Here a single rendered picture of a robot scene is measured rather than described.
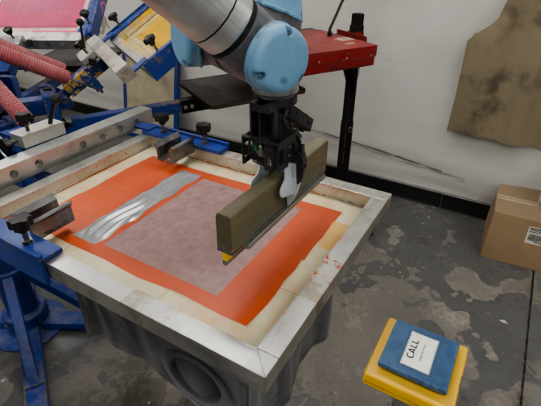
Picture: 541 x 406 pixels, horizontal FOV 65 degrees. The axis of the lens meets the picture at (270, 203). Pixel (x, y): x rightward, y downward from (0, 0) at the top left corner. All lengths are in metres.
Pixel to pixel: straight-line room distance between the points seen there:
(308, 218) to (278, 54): 0.58
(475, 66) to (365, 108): 0.69
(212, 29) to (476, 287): 2.15
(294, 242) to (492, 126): 1.95
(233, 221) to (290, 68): 0.27
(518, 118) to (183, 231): 2.07
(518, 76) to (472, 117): 0.30
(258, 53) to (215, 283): 0.48
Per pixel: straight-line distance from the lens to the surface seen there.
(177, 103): 1.87
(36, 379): 1.99
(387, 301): 2.21
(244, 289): 0.80
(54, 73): 1.69
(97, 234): 1.00
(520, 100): 2.62
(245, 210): 0.68
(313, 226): 0.96
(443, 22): 2.67
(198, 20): 0.45
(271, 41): 0.47
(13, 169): 1.21
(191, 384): 0.98
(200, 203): 1.05
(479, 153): 2.82
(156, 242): 0.94
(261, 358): 0.65
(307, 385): 1.84
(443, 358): 0.73
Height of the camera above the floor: 1.50
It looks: 32 degrees down
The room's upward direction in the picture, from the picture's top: straight up
